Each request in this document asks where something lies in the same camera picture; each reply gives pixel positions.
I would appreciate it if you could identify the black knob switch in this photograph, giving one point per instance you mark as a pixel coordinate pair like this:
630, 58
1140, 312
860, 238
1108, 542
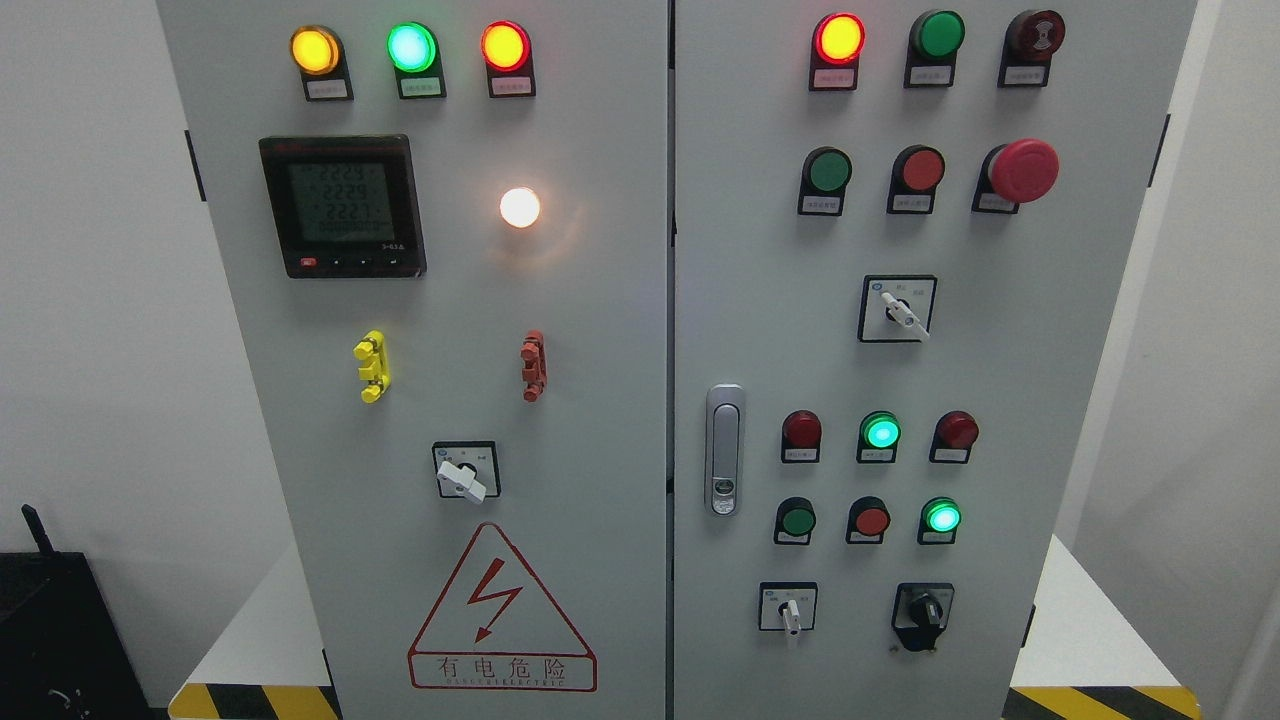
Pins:
920, 613

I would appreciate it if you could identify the red terminal connector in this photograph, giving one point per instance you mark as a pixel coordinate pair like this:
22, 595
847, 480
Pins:
534, 371

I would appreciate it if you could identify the dark red light left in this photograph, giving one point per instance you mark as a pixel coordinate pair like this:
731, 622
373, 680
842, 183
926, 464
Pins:
801, 433

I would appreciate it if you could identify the dark red light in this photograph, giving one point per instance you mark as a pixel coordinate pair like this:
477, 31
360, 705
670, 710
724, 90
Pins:
954, 437
801, 433

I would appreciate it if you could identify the white glowing indicator lamp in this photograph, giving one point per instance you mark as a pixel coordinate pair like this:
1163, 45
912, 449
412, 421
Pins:
520, 207

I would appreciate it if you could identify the green push button lower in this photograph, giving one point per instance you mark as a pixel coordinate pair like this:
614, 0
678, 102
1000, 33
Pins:
794, 521

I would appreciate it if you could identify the green push button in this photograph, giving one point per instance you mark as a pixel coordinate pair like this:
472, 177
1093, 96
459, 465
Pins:
794, 521
824, 178

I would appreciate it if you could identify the grey cabinet left door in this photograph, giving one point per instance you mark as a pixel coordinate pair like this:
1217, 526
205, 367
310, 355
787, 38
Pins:
583, 469

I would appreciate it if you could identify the grey cabinet door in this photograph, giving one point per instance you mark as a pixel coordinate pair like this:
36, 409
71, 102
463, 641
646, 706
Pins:
770, 300
583, 469

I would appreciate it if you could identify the green lit light middle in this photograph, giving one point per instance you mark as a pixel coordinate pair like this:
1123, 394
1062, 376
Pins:
878, 438

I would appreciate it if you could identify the green push button upper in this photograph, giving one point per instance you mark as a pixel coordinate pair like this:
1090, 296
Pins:
824, 178

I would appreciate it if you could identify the yellow terminal connector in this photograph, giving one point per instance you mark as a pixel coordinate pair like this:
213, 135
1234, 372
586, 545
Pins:
371, 354

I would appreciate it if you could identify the red push button lower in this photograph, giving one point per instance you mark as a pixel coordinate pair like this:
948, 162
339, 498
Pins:
867, 521

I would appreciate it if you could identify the red push button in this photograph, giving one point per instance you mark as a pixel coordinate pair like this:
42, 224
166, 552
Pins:
867, 521
915, 175

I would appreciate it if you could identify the grey cabinet right door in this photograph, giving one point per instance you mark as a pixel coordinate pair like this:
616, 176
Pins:
770, 300

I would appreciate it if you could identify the red electric warning sticker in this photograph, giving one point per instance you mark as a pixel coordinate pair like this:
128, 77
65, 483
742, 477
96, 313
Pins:
496, 627

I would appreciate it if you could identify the dark red light right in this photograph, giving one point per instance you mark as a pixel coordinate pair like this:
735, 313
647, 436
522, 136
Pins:
954, 437

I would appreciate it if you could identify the black digital power meter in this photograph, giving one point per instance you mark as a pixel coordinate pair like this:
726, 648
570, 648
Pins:
344, 206

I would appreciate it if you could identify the red push button upper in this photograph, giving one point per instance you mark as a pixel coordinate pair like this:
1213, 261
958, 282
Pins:
915, 175

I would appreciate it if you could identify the red lit indicator light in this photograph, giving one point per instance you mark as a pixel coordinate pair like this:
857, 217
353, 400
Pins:
507, 52

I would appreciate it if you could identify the green lit button lower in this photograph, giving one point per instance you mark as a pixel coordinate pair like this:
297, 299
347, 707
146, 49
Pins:
939, 520

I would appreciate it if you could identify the red lit light right door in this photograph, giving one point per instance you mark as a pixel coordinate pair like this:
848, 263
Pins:
836, 46

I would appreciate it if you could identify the green lit indicator light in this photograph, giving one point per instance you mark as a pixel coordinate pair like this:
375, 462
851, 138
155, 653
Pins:
417, 61

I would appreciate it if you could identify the red emergency stop button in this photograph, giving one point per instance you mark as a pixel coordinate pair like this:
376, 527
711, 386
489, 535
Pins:
1014, 173

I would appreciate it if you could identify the green unlit top light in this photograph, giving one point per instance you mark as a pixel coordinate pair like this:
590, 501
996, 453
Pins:
933, 42

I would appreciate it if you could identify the yellow indicator light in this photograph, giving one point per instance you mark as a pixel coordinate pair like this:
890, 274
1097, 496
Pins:
320, 55

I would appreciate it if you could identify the dark red buzzer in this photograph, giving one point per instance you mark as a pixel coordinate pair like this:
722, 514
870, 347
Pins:
1031, 39

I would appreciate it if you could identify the black box with antenna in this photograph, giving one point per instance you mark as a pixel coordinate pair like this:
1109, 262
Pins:
61, 657

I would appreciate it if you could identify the silver door latch handle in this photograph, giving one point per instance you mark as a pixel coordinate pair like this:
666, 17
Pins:
725, 404

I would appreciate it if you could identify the white selector switch left door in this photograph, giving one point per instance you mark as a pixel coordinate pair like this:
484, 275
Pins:
467, 469

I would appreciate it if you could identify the white selector switch upper right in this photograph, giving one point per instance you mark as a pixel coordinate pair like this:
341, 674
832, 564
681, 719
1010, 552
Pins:
896, 308

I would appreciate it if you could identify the white selector switch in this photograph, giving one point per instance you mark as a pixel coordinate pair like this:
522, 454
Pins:
896, 308
787, 607

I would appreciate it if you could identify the white selector switch lower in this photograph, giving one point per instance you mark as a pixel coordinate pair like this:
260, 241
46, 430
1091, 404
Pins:
787, 607

